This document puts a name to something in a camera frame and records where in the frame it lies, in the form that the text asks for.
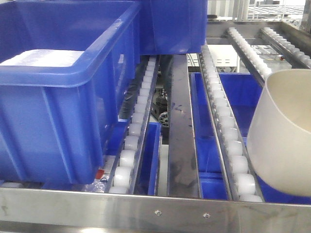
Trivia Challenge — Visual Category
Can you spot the white roller rail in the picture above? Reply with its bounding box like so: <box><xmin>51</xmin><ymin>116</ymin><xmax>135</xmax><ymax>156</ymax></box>
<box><xmin>105</xmin><ymin>56</ymin><xmax>159</xmax><ymax>194</ymax></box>
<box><xmin>198</xmin><ymin>45</ymin><xmax>265</xmax><ymax>202</ymax></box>
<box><xmin>227</xmin><ymin>27</ymin><xmax>272</xmax><ymax>81</ymax></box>
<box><xmin>261</xmin><ymin>27</ymin><xmax>311</xmax><ymax>69</ymax></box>

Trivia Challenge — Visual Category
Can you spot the white roller rail left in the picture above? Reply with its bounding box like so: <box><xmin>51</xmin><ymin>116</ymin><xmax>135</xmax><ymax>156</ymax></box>
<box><xmin>105</xmin><ymin>56</ymin><xmax>159</xmax><ymax>194</ymax></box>

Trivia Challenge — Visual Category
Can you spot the steel centre divider bar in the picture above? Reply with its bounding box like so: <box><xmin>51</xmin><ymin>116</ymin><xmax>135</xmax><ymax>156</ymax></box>
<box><xmin>167</xmin><ymin>54</ymin><xmax>201</xmax><ymax>198</ymax></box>

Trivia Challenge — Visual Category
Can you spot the blue crate lower middle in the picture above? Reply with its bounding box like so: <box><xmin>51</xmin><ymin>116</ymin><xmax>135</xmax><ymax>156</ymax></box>
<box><xmin>135</xmin><ymin>122</ymin><xmax>161</xmax><ymax>196</ymax></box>

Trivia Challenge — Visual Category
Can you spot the steel front shelf beam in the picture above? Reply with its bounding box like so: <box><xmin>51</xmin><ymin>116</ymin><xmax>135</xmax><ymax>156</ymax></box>
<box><xmin>0</xmin><ymin>188</ymin><xmax>311</xmax><ymax>233</ymax></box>

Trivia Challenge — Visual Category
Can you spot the white plastic bin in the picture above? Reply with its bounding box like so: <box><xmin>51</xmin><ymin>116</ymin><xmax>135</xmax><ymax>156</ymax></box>
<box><xmin>247</xmin><ymin>69</ymin><xmax>311</xmax><ymax>197</ymax></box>

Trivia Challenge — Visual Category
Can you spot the large blue crate near left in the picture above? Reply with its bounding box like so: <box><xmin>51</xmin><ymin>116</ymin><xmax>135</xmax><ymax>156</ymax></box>
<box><xmin>0</xmin><ymin>0</ymin><xmax>141</xmax><ymax>184</ymax></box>

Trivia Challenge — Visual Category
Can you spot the white roller rail centre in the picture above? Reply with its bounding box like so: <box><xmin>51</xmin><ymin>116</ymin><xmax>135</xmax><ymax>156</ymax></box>
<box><xmin>198</xmin><ymin>45</ymin><xmax>265</xmax><ymax>202</ymax></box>

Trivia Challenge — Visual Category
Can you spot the blue crate behind centre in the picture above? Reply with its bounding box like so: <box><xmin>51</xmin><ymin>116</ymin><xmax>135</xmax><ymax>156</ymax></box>
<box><xmin>139</xmin><ymin>0</ymin><xmax>207</xmax><ymax>55</ymax></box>

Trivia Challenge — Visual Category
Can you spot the white foam sheet in crate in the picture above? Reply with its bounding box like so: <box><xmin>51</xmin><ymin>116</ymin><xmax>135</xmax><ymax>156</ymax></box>
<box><xmin>0</xmin><ymin>49</ymin><xmax>84</xmax><ymax>67</ymax></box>

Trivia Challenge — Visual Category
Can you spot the white roller rail far right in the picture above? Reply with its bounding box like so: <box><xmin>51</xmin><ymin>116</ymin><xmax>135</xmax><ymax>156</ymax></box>
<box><xmin>261</xmin><ymin>27</ymin><xmax>311</xmax><ymax>69</ymax></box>

